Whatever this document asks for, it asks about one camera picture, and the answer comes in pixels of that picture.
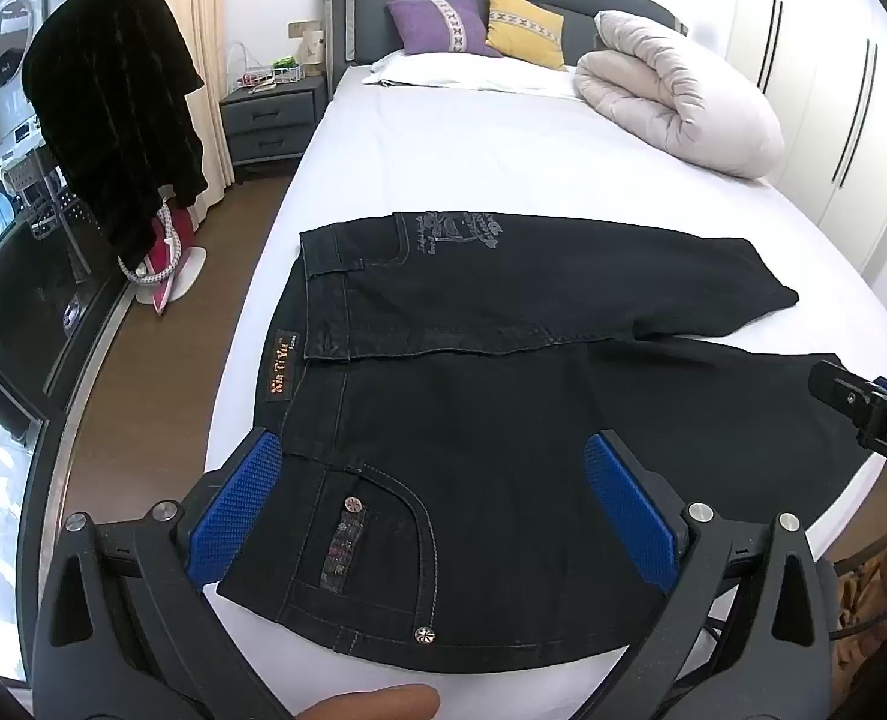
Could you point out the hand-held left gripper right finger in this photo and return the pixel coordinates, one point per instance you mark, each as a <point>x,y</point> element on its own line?
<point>630,514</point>

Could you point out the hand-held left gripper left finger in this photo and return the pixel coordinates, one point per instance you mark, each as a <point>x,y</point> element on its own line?
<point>237,499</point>

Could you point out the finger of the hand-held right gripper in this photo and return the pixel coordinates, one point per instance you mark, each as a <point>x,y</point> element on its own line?
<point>840,390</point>

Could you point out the black denim pants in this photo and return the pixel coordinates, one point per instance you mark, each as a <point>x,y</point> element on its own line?
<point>488,427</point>

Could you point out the person's left hand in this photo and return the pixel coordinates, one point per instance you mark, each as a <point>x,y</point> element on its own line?
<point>383,703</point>

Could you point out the red garment steamer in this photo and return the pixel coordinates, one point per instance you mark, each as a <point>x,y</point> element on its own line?
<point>169,255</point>

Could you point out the glass sliding door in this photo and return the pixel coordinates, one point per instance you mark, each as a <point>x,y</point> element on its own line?
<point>31,300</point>

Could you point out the white wardrobe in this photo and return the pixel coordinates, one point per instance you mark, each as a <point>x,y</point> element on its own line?
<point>825,90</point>

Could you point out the folded cream duvet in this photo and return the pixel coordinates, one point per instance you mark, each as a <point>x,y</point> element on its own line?
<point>675,97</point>

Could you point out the grey nightstand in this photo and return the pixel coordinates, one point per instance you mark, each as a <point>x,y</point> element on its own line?
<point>271,124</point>

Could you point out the bed with white sheet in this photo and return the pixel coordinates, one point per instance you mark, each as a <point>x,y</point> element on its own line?
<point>488,165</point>

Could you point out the black hanging garment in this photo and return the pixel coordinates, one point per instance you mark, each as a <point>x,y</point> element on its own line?
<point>113,112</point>

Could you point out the small beige table lamp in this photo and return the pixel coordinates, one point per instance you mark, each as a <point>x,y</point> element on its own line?
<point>313,52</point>

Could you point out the white pillow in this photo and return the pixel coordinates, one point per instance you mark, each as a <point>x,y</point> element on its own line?
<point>473,79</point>

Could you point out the beige curtain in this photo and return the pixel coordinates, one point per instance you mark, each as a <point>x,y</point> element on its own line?
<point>203,30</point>

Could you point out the yellow patterned cushion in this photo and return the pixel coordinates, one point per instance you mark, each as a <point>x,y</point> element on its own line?
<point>526,26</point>

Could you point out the purple patterned cushion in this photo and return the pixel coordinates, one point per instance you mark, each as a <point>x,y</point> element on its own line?
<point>436,26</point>

